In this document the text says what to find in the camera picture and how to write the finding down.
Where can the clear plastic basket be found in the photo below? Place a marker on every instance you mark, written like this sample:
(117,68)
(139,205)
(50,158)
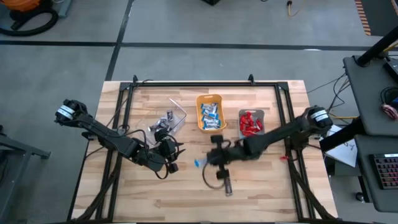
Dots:
(146,118)

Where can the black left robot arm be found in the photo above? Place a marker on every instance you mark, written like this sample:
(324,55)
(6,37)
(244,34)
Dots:
(118,143)

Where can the blue grey floor box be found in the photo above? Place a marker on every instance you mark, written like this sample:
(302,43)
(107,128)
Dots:
(63,7)

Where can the backlit black keyboard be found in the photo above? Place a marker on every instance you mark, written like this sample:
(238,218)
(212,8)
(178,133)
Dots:
(385,171)

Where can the yellow plastic basket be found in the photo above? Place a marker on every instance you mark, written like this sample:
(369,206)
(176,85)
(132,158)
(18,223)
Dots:
(199,112)

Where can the grey desk top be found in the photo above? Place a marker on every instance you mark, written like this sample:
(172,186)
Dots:
(373,189)
(367,93)

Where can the dark mat with striped edge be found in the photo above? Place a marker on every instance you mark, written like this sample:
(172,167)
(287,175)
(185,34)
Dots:
(382,15)

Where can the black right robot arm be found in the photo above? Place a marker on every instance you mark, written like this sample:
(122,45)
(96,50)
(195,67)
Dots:
(280,133)

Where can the black metal table frame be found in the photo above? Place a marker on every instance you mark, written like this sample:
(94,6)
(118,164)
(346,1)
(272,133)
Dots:
(202,84)

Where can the white paper sheet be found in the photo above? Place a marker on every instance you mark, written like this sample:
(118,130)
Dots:
(345,154)

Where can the black desk pole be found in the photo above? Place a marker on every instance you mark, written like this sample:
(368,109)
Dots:
(376,46)

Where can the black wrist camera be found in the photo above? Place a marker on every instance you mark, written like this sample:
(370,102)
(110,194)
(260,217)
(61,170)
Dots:
(216,139)
(173,168)

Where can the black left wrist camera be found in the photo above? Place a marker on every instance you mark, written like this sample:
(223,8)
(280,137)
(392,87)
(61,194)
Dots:
(173,168)

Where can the small red tag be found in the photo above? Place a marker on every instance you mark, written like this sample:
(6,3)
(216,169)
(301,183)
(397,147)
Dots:
(284,158)

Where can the black caster wheel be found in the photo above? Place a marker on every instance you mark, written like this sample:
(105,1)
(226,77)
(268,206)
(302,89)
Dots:
(360,196)

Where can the black desk base beam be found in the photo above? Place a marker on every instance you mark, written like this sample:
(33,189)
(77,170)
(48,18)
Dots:
(342,135)

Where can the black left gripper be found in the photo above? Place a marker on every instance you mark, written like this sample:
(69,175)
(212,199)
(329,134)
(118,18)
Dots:
(166,151)

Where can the grey plastic basket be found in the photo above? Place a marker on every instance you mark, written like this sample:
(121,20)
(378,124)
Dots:
(262,113)

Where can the orange vacuum cleaner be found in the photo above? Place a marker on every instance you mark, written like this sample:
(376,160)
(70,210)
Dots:
(21,4)

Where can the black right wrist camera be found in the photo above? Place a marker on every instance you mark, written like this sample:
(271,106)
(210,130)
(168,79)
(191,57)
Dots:
(216,139)

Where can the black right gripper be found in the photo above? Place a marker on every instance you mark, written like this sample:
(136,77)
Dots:
(225,155)

